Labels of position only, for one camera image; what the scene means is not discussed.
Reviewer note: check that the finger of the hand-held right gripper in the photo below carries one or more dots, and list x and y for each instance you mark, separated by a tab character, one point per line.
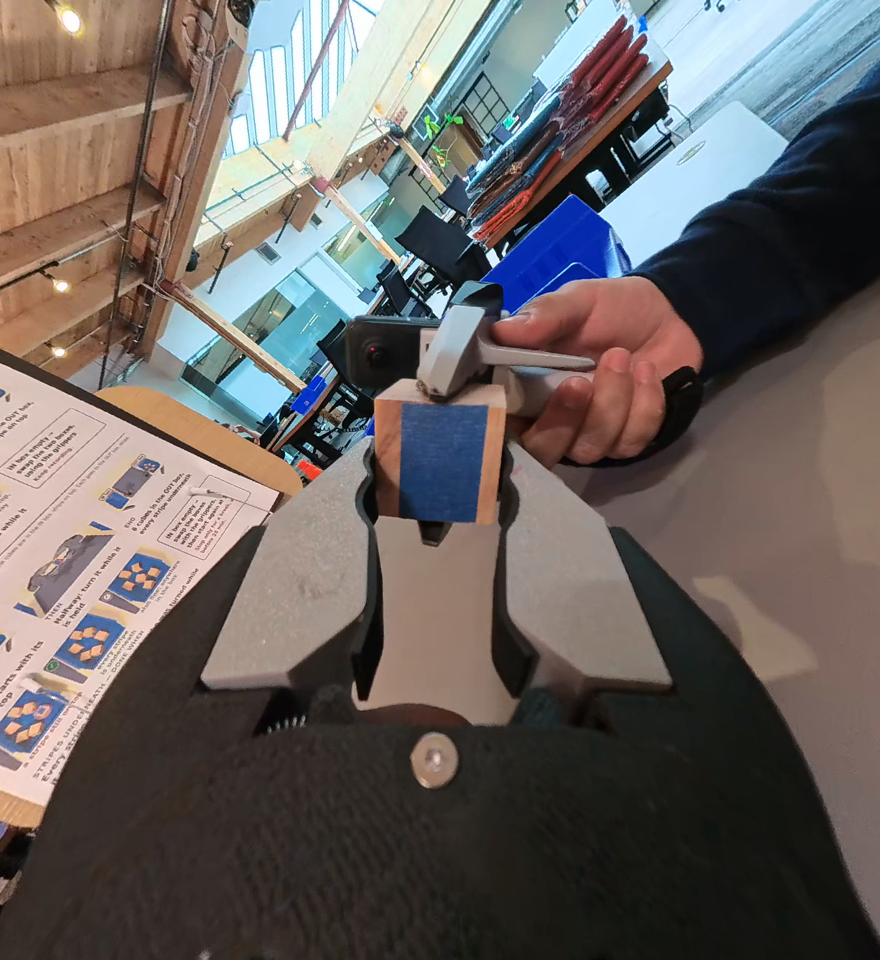
434	532
451	352

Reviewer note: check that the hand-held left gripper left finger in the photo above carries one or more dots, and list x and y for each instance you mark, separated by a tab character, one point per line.
297	592

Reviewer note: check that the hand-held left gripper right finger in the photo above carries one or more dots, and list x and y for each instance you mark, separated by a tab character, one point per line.
582	592

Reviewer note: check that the wooden cube with blue stripe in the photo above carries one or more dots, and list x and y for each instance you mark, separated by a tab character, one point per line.
440	454

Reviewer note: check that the blue plastic bin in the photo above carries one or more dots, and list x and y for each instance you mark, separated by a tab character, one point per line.
560	255

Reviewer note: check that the person's right forearm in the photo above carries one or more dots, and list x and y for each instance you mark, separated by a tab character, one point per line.
799	210

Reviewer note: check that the person's right hand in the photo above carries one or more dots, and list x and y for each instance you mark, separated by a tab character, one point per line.
619	360

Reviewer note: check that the small blue bin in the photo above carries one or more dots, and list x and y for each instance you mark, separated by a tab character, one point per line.
314	394

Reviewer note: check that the orange traffic cone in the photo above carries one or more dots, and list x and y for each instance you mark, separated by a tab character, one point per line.
309	472

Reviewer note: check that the instruction sheet on stand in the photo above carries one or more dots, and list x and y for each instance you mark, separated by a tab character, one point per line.
207	435

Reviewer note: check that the green hanging decoration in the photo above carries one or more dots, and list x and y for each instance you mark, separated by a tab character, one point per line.
440	131

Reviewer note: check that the printed instruction sheet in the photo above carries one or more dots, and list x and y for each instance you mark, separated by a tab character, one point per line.
72	540

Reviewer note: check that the wooden table with black legs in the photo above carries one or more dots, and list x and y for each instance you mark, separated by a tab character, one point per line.
619	120

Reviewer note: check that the stack of red folders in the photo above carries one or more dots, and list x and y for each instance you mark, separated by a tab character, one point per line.
597	75

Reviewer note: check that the ceiling spotlight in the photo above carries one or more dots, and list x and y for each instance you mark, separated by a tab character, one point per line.
60	285
57	350
69	19

